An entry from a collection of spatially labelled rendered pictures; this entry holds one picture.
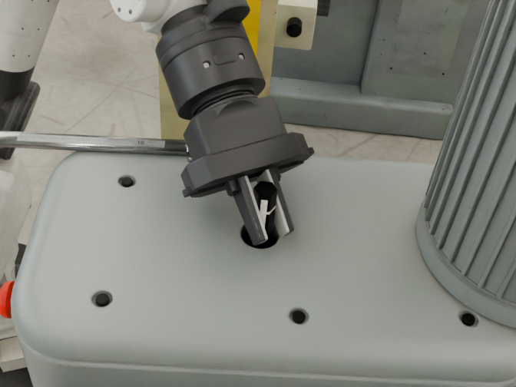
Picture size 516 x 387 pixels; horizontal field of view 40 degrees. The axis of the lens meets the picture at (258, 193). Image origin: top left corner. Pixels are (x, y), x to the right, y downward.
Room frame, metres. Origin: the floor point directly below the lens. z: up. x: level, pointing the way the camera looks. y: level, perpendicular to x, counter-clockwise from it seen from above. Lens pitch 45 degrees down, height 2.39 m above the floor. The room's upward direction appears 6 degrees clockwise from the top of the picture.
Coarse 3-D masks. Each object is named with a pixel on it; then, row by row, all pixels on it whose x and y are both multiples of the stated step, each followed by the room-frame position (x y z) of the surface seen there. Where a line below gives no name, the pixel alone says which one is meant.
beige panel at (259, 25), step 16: (256, 0) 2.16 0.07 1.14; (272, 0) 2.17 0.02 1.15; (256, 16) 2.16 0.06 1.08; (272, 16) 2.17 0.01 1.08; (256, 32) 2.16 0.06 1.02; (272, 32) 2.17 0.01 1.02; (256, 48) 2.16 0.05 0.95; (272, 48) 2.17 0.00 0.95; (160, 80) 2.15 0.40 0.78; (160, 96) 2.15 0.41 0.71; (160, 112) 2.15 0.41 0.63; (176, 112) 2.15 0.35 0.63; (160, 128) 2.15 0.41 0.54; (176, 128) 2.15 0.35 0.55
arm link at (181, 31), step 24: (120, 0) 0.58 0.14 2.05; (144, 0) 0.56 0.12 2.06; (168, 0) 0.57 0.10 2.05; (192, 0) 0.58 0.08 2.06; (216, 0) 0.56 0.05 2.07; (240, 0) 0.56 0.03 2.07; (144, 24) 0.59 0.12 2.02; (168, 24) 0.57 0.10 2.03; (192, 24) 0.55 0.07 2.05; (216, 24) 0.56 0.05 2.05; (240, 24) 0.58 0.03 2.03; (168, 48) 0.54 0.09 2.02
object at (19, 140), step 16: (0, 144) 0.53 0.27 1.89; (16, 144) 0.53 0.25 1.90; (32, 144) 0.53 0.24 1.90; (48, 144) 0.54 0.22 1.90; (64, 144) 0.54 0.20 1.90; (80, 144) 0.54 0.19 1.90; (96, 144) 0.54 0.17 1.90; (112, 144) 0.54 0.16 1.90; (128, 144) 0.55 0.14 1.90; (144, 144) 0.55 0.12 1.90; (160, 144) 0.55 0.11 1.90; (176, 144) 0.55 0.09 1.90; (192, 160) 0.54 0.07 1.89
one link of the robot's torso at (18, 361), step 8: (0, 336) 0.90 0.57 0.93; (8, 336) 0.90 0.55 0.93; (16, 336) 1.00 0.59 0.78; (0, 344) 0.97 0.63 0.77; (8, 344) 0.98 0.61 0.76; (16, 344) 0.98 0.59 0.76; (0, 352) 0.96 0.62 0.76; (8, 352) 0.96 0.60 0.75; (16, 352) 0.96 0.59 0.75; (0, 360) 0.94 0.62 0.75; (8, 360) 0.94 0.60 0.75; (16, 360) 0.96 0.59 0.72; (24, 360) 0.97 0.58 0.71; (0, 368) 0.96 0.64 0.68; (8, 368) 0.96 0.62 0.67; (16, 368) 0.97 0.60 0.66
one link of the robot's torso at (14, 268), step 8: (16, 248) 0.92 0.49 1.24; (16, 256) 0.91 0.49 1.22; (8, 264) 0.90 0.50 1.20; (8, 272) 0.90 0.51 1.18; (16, 272) 0.97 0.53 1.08; (8, 280) 0.90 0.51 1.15; (0, 288) 0.91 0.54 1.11; (0, 320) 0.88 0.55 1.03; (8, 320) 0.88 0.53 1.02; (0, 328) 0.88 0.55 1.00; (8, 328) 0.89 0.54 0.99
